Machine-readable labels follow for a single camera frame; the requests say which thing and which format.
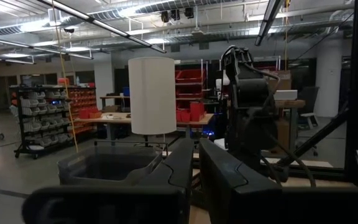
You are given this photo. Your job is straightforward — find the wooden workbench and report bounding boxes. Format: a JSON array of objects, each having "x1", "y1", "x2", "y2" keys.
[{"x1": 73, "y1": 111, "x2": 216, "y2": 141}]

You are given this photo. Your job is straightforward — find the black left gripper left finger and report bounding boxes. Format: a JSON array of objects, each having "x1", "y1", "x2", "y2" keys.
[{"x1": 137, "y1": 138, "x2": 195, "y2": 224}]

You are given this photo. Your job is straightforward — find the black plastic basket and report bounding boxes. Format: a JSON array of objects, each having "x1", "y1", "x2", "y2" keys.
[{"x1": 191, "y1": 172, "x2": 202, "y2": 209}]

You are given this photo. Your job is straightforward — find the yellow hanging cord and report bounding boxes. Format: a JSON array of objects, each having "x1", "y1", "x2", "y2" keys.
[{"x1": 50, "y1": 0, "x2": 79, "y2": 154}]

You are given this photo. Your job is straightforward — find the white round column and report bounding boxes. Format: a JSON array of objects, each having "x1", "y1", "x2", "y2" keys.
[{"x1": 314, "y1": 40, "x2": 344, "y2": 118}]

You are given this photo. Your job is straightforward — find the white box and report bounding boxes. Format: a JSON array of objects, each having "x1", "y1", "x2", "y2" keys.
[{"x1": 273, "y1": 89, "x2": 298, "y2": 101}]

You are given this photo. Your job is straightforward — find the long ceiling light bar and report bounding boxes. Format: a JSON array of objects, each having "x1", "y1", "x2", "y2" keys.
[
  {"x1": 254, "y1": 0, "x2": 285, "y2": 47},
  {"x1": 35, "y1": 0, "x2": 167, "y2": 54}
]

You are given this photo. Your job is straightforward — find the white shade wooden base lamp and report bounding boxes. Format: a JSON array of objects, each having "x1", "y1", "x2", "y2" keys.
[{"x1": 127, "y1": 56, "x2": 178, "y2": 147}]

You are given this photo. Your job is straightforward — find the grey plastic basket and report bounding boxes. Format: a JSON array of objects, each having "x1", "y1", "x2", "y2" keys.
[
  {"x1": 57, "y1": 145, "x2": 164, "y2": 187},
  {"x1": 57, "y1": 161, "x2": 155, "y2": 184}
]

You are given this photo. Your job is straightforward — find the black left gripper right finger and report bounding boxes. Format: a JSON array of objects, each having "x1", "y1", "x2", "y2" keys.
[{"x1": 199, "y1": 138, "x2": 282, "y2": 224}]

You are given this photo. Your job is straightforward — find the red box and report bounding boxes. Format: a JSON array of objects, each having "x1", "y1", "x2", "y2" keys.
[
  {"x1": 190, "y1": 101, "x2": 205, "y2": 122},
  {"x1": 78, "y1": 107, "x2": 102, "y2": 119}
]

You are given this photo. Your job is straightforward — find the rack with red bins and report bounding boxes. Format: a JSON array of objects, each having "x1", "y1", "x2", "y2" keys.
[{"x1": 67, "y1": 86, "x2": 98, "y2": 135}]

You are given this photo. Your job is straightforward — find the red shelf unit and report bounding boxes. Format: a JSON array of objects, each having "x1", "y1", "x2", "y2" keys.
[{"x1": 175, "y1": 60, "x2": 208, "y2": 123}]

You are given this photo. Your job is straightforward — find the black rack with white bins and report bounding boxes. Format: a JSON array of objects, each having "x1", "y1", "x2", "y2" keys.
[{"x1": 9, "y1": 84, "x2": 76, "y2": 160}]

